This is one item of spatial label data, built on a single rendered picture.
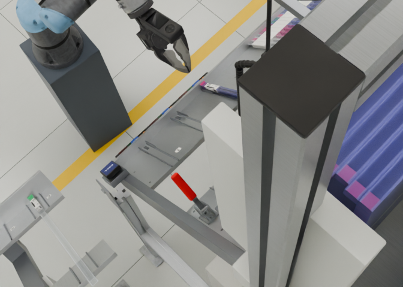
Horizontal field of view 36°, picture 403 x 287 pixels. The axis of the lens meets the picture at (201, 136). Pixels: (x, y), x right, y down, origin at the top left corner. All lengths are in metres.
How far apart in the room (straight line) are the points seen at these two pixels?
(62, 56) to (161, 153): 0.54
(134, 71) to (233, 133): 2.03
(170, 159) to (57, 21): 0.44
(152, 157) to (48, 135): 1.02
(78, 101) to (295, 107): 1.80
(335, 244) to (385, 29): 0.20
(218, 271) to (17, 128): 1.22
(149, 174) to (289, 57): 1.16
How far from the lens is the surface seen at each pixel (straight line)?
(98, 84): 2.04
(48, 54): 1.88
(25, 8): 1.78
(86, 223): 2.30
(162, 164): 1.43
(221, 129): 0.47
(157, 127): 1.57
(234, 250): 1.04
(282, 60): 0.28
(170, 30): 1.49
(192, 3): 2.63
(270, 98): 0.27
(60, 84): 1.93
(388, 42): 0.29
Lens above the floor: 2.14
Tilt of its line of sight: 67 degrees down
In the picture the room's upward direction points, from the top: 12 degrees counter-clockwise
